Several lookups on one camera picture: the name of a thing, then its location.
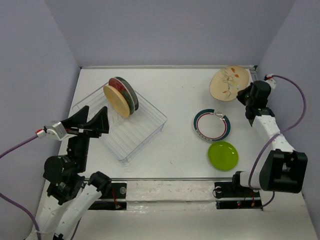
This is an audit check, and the beige patterned plate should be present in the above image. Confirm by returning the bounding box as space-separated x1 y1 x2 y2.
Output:
209 65 250 102

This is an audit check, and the yellow plate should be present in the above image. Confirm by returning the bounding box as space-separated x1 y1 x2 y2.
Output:
103 85 130 118

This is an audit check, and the green red striped plate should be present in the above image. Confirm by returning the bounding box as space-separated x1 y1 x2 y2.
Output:
192 109 231 143

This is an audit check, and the red teal flower plate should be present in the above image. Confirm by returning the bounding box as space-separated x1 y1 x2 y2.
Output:
108 77 135 115

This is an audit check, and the green rim lettered plate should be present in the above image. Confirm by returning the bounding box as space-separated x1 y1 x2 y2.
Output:
116 76 139 111

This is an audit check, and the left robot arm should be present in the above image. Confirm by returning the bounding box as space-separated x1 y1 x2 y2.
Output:
27 105 111 240

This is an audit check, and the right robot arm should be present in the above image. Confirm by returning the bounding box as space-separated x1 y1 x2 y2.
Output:
232 74 308 194

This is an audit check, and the lime green plate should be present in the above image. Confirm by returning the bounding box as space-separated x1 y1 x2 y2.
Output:
207 141 239 172

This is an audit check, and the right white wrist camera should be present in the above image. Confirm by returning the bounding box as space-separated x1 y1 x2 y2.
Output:
263 74 277 90

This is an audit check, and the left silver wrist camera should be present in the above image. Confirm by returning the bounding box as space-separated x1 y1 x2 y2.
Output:
43 121 75 142

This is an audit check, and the clear wire dish rack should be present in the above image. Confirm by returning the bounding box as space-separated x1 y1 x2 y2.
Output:
71 87 167 162

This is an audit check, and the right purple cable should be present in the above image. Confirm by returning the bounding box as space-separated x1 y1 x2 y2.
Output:
248 74 307 208

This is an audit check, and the purple cable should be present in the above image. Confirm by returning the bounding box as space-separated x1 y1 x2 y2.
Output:
0 129 46 235
248 74 307 208

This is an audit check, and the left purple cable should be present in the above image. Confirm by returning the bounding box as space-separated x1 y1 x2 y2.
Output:
0 129 46 235

